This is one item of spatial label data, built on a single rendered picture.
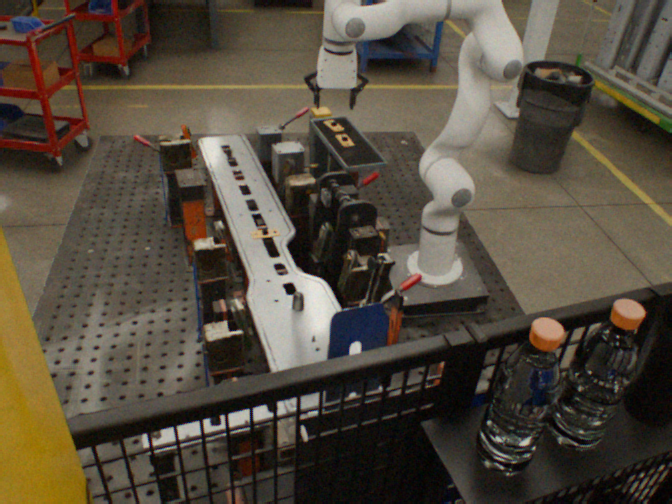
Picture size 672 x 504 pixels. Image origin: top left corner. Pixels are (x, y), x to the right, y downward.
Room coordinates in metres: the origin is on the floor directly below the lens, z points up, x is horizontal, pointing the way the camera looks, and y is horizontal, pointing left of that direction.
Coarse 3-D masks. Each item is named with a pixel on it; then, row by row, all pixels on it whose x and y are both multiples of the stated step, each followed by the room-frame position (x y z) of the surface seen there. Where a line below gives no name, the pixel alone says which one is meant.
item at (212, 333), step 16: (208, 336) 0.95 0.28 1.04; (224, 336) 0.96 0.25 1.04; (240, 336) 0.97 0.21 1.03; (208, 352) 0.94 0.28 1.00; (224, 352) 0.96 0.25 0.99; (240, 352) 0.97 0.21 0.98; (208, 368) 0.95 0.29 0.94; (224, 368) 0.95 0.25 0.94; (240, 368) 0.97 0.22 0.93; (208, 384) 0.94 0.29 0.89
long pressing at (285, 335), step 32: (224, 160) 1.88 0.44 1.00; (256, 160) 1.89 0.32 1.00; (224, 192) 1.66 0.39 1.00; (256, 192) 1.68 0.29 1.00; (288, 224) 1.49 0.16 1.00; (256, 256) 1.32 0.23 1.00; (288, 256) 1.33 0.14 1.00; (256, 288) 1.18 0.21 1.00; (320, 288) 1.20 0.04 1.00; (256, 320) 1.07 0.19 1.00; (288, 320) 1.07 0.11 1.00; (320, 320) 1.08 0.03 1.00; (288, 352) 0.96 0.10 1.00; (320, 352) 0.97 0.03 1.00; (352, 352) 0.98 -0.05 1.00
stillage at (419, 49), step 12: (360, 0) 6.80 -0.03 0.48; (372, 0) 5.87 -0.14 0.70; (408, 24) 6.53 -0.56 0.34; (432, 24) 6.27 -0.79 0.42; (396, 36) 6.67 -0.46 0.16; (408, 36) 6.71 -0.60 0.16; (420, 36) 6.62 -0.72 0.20; (360, 48) 6.02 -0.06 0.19; (372, 48) 6.15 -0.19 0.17; (384, 48) 6.19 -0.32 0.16; (396, 48) 6.23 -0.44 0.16; (408, 48) 6.26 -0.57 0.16; (420, 48) 6.29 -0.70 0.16; (432, 48) 6.22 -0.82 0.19; (432, 60) 6.04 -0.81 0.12
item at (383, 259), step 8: (384, 256) 1.08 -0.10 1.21; (368, 264) 1.06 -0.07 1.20; (376, 264) 1.06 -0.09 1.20; (384, 264) 1.05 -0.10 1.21; (392, 264) 1.06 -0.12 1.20; (376, 272) 1.07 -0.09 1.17; (384, 272) 1.05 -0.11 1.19; (376, 280) 1.07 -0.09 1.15; (384, 280) 1.05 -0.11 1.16; (368, 288) 1.08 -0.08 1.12; (376, 288) 1.05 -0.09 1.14; (368, 296) 1.07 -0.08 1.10; (376, 296) 1.05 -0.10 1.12
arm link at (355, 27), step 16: (400, 0) 1.46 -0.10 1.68; (416, 0) 1.50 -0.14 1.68; (432, 0) 1.51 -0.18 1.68; (448, 0) 1.52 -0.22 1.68; (336, 16) 1.40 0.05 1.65; (352, 16) 1.38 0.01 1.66; (368, 16) 1.39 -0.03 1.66; (384, 16) 1.40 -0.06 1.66; (400, 16) 1.45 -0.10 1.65; (416, 16) 1.50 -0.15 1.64; (432, 16) 1.51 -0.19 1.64; (448, 16) 1.53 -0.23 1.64; (352, 32) 1.37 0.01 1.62; (368, 32) 1.39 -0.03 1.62; (384, 32) 1.41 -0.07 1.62
